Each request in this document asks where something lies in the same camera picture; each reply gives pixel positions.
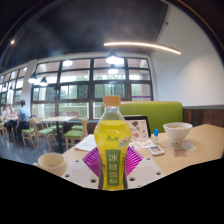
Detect wooden chairs with green seats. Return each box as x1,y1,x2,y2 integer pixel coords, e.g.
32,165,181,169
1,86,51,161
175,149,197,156
0,114,89,151

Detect small blue-capped white bottle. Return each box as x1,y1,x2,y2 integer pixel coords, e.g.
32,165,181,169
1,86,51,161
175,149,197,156
152,128,160,144

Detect small white handheld device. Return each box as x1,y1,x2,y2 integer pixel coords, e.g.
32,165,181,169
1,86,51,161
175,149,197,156
148,144,166,157

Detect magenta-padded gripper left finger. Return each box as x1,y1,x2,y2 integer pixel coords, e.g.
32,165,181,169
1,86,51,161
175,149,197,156
61,146,101,190

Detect person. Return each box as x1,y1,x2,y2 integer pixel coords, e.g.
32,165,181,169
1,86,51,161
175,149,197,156
15,99,32,138
1,103,16,121

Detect wooden dining table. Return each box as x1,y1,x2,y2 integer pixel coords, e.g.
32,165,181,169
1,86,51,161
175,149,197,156
41,115,78,151

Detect green upholstered booth bench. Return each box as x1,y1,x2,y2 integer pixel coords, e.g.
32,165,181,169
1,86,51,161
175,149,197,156
118,101,184,134

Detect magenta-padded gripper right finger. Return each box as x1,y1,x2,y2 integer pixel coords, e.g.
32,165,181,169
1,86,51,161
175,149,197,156
125,146,165,190

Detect long linear ceiling light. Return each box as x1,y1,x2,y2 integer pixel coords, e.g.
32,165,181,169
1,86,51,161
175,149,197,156
103,41,182,56

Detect large dark-framed window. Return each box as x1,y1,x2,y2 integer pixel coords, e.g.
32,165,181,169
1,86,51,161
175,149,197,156
0,57,154,120

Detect black tablet with stickers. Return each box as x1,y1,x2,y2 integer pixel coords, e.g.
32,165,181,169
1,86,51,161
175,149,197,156
123,115,152,140

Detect yellow green-labelled drink bottle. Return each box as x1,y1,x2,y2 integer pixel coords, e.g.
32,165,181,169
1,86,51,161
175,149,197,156
93,95,133,191

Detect white ceramic bowl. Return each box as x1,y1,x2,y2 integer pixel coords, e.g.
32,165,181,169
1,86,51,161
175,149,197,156
162,121,194,144

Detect white paper cup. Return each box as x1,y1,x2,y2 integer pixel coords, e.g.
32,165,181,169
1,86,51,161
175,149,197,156
37,152,68,178

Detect white paper sheet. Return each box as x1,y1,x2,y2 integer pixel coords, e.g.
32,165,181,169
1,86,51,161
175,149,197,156
74,133,98,153

